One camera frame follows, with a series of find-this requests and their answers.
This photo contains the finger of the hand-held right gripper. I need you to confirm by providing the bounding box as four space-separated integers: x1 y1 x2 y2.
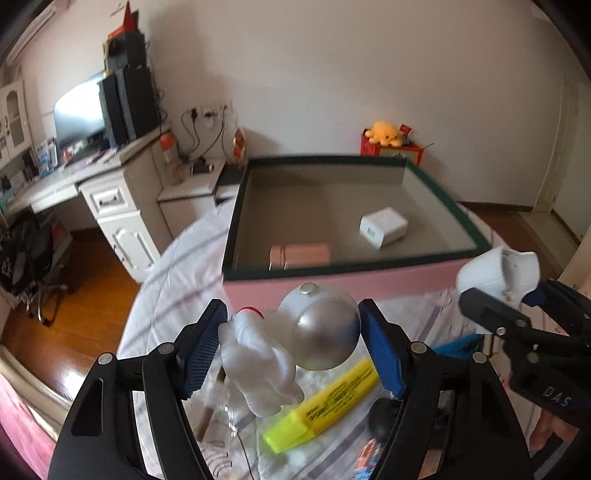
521 278 591 339
458 286 551 359

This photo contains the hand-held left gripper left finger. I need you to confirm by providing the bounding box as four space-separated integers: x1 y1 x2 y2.
47 298 230 480

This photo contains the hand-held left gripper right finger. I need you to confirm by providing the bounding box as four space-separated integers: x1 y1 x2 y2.
358 298 536 480

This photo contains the white plug adapter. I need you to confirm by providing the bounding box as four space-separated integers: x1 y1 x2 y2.
456 247 541 301

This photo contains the white astronaut figurine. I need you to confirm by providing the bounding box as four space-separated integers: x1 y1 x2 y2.
219 282 362 418

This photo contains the pink storage box green rim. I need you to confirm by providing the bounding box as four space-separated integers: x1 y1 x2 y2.
222 156 495 315

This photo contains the yellow highlighter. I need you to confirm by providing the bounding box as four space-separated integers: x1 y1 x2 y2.
262 357 382 454

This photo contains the person's right hand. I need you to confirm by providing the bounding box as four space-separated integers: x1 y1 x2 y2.
529 407 577 454

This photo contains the white door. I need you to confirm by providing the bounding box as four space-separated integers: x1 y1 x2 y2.
531 76 589 241

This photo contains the white cube charger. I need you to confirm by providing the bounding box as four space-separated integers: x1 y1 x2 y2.
359 208 410 250

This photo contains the small pink box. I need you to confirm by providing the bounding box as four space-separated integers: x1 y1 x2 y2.
269 242 331 270

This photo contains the white low side table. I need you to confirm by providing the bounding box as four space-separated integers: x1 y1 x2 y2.
156 157 242 241

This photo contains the white desk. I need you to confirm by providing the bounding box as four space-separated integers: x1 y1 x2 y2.
0 122 174 283

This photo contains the dark flat pad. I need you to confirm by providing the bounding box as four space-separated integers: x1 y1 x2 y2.
215 161 247 201

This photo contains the red printed toy box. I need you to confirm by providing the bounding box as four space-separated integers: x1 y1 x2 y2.
360 134 424 166

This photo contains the orange capped bottle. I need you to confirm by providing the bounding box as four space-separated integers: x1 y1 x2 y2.
159 131 181 185

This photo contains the black office chair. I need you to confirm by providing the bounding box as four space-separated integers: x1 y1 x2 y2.
0 212 77 328

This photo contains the pink bed sheet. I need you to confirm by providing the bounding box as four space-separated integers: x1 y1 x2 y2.
0 369 61 480

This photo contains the yellow octopus plush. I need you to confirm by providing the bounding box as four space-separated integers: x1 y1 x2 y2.
365 121 402 147

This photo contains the orange white figurine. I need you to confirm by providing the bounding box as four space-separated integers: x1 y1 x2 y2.
231 127 247 164

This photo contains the blue white product box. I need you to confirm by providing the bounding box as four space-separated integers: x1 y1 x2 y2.
34 138 61 178

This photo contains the black computer tower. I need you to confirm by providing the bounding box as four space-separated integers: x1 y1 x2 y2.
98 67 160 146

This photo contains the computer monitor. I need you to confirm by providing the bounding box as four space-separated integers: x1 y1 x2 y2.
53 74 107 148

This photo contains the white hutch cabinet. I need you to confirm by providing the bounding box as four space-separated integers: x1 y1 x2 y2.
0 78 33 162

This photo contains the black speaker box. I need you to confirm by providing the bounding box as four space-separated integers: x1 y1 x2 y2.
104 31 148 75

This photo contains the red cardboard box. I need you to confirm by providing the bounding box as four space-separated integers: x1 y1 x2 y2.
108 1 139 40

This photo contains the thin black cable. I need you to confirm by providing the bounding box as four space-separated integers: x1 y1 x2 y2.
236 427 256 480

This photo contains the black power cable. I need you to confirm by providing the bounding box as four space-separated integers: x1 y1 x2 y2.
213 107 230 160
180 108 200 162

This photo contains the white wall power outlet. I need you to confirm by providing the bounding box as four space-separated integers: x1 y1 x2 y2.
191 104 232 127

